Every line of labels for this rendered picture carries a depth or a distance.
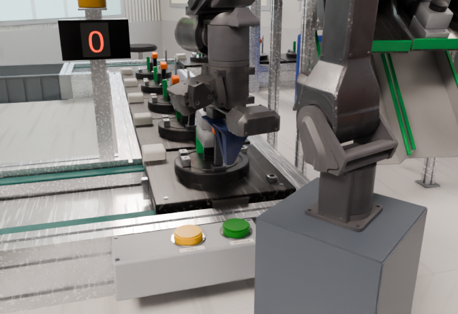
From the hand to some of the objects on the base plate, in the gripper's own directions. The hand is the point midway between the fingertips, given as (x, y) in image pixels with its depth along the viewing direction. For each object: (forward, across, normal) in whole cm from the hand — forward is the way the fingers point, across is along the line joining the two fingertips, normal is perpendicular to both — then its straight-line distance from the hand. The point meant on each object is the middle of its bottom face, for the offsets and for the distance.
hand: (228, 142), depth 66 cm
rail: (+22, +6, +26) cm, 34 cm away
